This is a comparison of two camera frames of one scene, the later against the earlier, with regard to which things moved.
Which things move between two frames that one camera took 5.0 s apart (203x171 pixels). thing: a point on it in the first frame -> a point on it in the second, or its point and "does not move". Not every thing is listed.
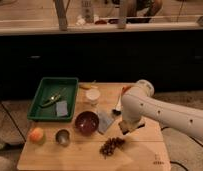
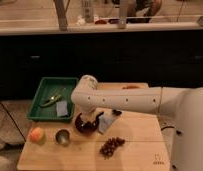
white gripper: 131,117 -> 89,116
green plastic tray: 54,100 does not move
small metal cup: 62,137 does not move
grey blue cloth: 105,120 does not move
